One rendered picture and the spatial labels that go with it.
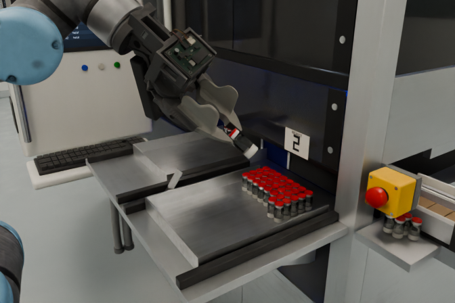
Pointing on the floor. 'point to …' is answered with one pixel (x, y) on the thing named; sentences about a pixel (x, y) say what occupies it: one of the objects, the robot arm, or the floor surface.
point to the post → (365, 117)
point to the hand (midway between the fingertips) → (227, 132)
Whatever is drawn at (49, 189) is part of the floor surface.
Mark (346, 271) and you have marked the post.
